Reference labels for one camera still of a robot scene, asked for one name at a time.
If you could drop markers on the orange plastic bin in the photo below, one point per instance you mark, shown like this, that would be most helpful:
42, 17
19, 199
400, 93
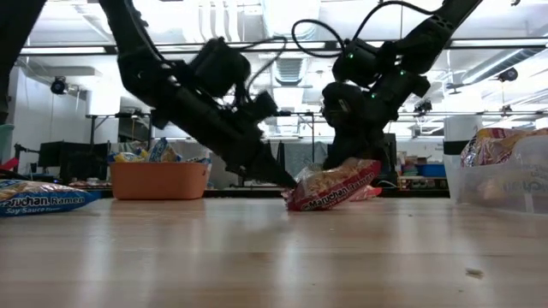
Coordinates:
158, 179

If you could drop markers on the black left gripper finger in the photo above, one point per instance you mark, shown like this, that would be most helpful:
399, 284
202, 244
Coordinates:
267, 169

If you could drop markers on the red padded bar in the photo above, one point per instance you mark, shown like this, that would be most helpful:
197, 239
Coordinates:
8, 164

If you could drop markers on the teal plastic bin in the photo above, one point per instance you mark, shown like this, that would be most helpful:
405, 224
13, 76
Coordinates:
5, 143

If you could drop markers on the black metal rack frame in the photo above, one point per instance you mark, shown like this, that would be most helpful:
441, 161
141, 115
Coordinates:
107, 115

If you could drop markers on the clear plastic bin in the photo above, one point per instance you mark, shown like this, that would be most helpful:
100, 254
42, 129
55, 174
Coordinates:
514, 192

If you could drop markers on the white pillar with black band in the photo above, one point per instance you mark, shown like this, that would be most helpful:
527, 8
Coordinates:
462, 128

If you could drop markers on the dark hanging cloth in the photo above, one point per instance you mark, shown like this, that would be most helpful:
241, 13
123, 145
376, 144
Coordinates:
299, 154

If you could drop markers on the black beam with light strips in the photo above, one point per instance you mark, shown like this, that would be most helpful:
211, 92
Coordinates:
109, 48

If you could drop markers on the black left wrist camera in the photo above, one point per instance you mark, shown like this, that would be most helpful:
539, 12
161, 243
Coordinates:
263, 107

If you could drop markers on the black computer monitor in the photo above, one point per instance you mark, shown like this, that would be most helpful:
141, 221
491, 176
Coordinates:
390, 149

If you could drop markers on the slim silver ventilation duct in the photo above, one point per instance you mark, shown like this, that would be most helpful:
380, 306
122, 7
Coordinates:
505, 64

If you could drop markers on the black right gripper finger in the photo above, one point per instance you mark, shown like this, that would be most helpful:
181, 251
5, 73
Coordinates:
351, 154

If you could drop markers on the blue storage crate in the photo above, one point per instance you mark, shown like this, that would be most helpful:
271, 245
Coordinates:
431, 170

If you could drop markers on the stacked coloured containers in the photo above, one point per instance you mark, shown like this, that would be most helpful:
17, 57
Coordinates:
410, 169

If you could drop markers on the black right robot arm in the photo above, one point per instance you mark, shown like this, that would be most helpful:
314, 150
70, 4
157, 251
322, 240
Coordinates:
428, 34

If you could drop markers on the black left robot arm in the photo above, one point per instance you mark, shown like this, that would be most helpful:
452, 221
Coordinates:
137, 64

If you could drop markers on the ribbed silver ventilation duct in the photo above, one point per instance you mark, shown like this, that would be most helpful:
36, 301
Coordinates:
291, 70

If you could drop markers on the dark desk monitors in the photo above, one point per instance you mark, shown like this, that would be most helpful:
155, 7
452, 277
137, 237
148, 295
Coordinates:
64, 160

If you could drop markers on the black ceiling spotlight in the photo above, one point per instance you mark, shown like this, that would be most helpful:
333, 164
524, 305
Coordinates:
59, 85
424, 107
508, 75

